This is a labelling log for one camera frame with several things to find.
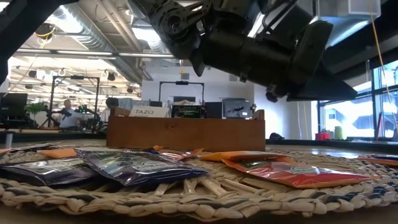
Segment crumpled cloth pile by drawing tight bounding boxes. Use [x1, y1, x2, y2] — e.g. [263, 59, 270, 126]
[172, 99, 200, 106]

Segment long ceiling light strip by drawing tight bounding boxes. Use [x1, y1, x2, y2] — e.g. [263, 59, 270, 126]
[15, 48, 175, 60]

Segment black yellow ceiling cable reel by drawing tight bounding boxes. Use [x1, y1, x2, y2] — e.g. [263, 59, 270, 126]
[34, 22, 57, 40]

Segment rectangular silver ceiling duct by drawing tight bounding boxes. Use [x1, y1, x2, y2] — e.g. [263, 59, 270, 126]
[317, 0, 382, 47]

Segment leafy green office plant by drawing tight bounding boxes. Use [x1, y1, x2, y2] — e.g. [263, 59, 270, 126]
[24, 101, 47, 115]

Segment grey metal post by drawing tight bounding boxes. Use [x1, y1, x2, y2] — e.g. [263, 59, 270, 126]
[4, 132, 14, 150]

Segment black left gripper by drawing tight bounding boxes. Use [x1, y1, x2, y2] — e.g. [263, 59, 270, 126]
[191, 20, 358, 103]

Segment person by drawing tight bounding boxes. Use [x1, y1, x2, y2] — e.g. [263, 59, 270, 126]
[101, 97, 119, 124]
[58, 99, 83, 130]

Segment round woven straw placemat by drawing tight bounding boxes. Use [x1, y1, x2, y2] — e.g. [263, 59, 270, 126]
[0, 143, 398, 222]

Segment black aluminium table frame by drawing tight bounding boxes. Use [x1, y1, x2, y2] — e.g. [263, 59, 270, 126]
[0, 129, 398, 154]

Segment distant black robot arms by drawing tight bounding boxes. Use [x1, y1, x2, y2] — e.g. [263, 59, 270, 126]
[46, 104, 102, 131]

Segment large spiral silver duct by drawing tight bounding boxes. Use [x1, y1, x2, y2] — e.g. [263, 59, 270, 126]
[46, 2, 147, 85]

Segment white orange Tazo tea packet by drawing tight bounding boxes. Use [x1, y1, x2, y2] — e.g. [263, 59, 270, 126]
[198, 151, 298, 164]
[37, 147, 78, 159]
[129, 105, 170, 118]

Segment grey partition panel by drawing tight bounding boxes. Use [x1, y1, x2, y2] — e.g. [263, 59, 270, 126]
[119, 98, 150, 108]

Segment black computer monitor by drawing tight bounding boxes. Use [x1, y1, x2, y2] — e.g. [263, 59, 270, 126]
[222, 98, 252, 119]
[204, 101, 223, 119]
[0, 92, 29, 118]

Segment wooden tea organiser box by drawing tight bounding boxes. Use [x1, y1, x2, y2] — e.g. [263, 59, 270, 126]
[106, 107, 267, 152]

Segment black camera rig frame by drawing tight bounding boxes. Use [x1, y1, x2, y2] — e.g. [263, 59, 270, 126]
[51, 75, 100, 128]
[159, 80, 205, 103]

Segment black framed window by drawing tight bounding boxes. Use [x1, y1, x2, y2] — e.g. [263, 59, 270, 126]
[317, 60, 398, 139]

